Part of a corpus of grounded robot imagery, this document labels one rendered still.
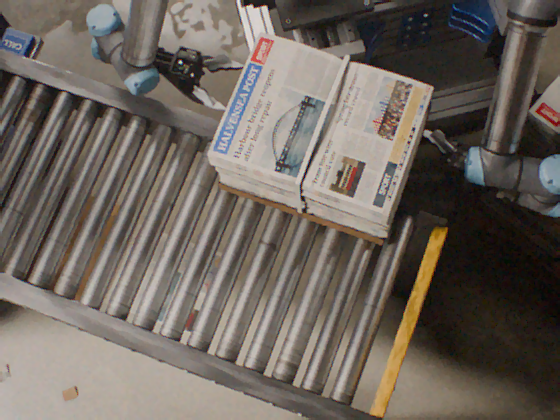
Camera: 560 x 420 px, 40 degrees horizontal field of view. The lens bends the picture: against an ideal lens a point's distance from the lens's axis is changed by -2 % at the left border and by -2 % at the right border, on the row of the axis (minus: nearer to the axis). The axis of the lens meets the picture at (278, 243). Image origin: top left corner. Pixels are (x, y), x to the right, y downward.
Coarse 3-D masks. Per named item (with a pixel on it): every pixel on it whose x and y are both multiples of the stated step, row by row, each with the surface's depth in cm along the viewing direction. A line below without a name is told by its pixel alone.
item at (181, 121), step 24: (24, 72) 183; (48, 72) 183; (96, 96) 181; (120, 96) 180; (144, 96) 180; (168, 120) 178; (192, 120) 178; (216, 120) 177; (408, 192) 171; (432, 192) 170; (432, 216) 170
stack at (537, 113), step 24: (552, 96) 172; (528, 120) 175; (552, 120) 170; (528, 144) 184; (552, 144) 175; (480, 216) 241; (504, 216) 229; (528, 216) 217; (504, 240) 245; (528, 240) 230; (552, 240) 218; (528, 264) 244
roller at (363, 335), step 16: (400, 208) 170; (400, 224) 169; (400, 240) 168; (384, 256) 168; (400, 256) 168; (384, 272) 166; (368, 288) 168; (384, 288) 166; (368, 304) 165; (384, 304) 166; (368, 320) 164; (352, 336) 165; (368, 336) 163; (352, 352) 163; (368, 352) 164; (352, 368) 162; (336, 384) 162; (352, 384) 161; (336, 400) 160; (352, 400) 162
